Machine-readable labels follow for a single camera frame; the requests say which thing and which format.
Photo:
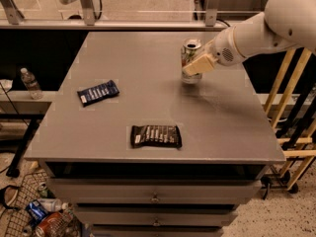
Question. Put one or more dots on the green can in basket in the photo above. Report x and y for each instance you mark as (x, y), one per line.
(43, 190)

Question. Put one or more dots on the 7up soda can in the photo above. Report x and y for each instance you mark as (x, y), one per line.
(188, 51)

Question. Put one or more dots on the plastic bottle in basket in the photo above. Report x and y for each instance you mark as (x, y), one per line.
(53, 204)

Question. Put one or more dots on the wire mesh basket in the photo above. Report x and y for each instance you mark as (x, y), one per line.
(21, 224)

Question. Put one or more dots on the grey side bench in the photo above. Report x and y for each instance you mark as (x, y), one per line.
(20, 118)

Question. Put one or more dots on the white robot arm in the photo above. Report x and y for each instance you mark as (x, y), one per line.
(283, 25)

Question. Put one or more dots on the black chocolate rxbar wrapper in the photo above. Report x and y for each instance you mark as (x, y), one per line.
(155, 136)

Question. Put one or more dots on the grey drawer cabinet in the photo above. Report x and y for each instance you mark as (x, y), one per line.
(192, 191)

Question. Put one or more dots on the blue snack bag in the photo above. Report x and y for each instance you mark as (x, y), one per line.
(36, 210)

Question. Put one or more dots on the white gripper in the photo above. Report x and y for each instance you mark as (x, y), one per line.
(222, 50)

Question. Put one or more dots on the clear plastic water bottle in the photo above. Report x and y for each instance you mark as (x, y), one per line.
(31, 84)

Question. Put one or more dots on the red soda can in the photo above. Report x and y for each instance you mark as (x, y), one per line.
(53, 226)

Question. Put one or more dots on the blue rxbar wrapper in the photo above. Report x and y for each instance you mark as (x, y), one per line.
(98, 93)

